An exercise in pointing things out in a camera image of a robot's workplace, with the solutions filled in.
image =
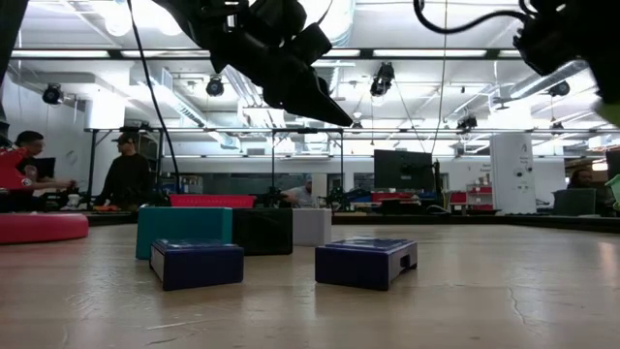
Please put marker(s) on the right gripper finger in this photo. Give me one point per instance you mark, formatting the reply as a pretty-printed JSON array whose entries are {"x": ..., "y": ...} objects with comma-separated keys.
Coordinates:
[{"x": 612, "y": 87}]

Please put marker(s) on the dark blue plastic box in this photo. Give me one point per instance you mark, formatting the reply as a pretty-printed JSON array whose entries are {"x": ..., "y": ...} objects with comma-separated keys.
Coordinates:
[
  {"x": 198, "y": 266},
  {"x": 363, "y": 266}
]

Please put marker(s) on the black ceiling camera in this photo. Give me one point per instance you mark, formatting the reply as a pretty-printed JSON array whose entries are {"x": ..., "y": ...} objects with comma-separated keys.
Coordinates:
[
  {"x": 52, "y": 94},
  {"x": 382, "y": 80},
  {"x": 559, "y": 88},
  {"x": 214, "y": 86}
]

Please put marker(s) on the black plastic box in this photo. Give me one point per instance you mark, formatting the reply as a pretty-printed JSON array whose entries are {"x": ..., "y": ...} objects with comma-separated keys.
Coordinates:
[{"x": 261, "y": 230}]

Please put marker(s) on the white digital clock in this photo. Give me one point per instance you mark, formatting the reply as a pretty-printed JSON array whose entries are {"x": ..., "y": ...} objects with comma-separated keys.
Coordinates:
[{"x": 312, "y": 227}]

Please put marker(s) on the black monitor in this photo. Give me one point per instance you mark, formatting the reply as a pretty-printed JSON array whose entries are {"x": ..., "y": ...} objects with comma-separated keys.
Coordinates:
[{"x": 402, "y": 169}]

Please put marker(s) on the white round column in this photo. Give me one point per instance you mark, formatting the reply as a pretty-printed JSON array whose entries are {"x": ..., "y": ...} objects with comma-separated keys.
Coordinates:
[{"x": 513, "y": 174}]

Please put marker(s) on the teal plastic box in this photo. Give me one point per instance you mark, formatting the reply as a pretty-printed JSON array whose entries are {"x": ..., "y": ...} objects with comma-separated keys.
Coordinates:
[{"x": 184, "y": 225}]

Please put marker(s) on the background black robot arm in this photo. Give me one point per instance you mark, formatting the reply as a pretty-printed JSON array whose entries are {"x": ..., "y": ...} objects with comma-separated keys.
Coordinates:
[
  {"x": 341, "y": 198},
  {"x": 276, "y": 198}
]

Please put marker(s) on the black background rig frame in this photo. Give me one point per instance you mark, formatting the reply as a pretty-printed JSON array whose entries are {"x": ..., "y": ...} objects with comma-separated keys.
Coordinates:
[{"x": 342, "y": 165}]

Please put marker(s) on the red desk lamp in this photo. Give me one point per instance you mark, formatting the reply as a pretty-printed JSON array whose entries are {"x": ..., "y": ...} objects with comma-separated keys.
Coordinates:
[{"x": 43, "y": 228}]

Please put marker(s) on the black overhead beam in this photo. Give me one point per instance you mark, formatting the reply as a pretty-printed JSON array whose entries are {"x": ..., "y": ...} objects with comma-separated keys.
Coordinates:
[{"x": 426, "y": 53}]

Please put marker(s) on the silver ventilation duct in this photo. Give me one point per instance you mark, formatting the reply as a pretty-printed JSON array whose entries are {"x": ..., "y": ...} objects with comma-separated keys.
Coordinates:
[{"x": 345, "y": 19}]

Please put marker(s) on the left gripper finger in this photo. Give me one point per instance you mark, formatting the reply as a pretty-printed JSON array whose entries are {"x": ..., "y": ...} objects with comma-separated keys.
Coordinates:
[{"x": 305, "y": 94}]

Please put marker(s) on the black aluminium table frame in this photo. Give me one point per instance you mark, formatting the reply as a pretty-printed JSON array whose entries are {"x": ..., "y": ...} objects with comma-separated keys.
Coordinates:
[{"x": 533, "y": 223}]

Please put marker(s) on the green plastic mesh basket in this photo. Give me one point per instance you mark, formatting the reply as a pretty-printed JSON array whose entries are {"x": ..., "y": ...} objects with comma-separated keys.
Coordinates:
[{"x": 614, "y": 191}]

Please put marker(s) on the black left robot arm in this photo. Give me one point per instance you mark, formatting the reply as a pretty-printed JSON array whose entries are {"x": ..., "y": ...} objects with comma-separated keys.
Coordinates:
[{"x": 203, "y": 9}]

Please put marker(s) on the grey mesh office chair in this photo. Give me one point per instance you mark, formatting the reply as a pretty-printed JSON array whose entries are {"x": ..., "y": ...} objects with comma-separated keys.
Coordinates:
[{"x": 574, "y": 201}]

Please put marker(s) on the red plastic mesh basket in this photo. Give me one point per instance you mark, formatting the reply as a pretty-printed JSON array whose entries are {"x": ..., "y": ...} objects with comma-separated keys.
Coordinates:
[{"x": 213, "y": 201}]

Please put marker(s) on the red storage shelf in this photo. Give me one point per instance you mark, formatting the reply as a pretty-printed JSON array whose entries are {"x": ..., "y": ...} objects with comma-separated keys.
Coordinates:
[{"x": 472, "y": 196}]

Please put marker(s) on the person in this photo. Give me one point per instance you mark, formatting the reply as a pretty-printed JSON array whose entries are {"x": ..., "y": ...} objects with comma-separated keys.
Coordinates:
[
  {"x": 126, "y": 179},
  {"x": 30, "y": 143},
  {"x": 302, "y": 196},
  {"x": 583, "y": 178}
]

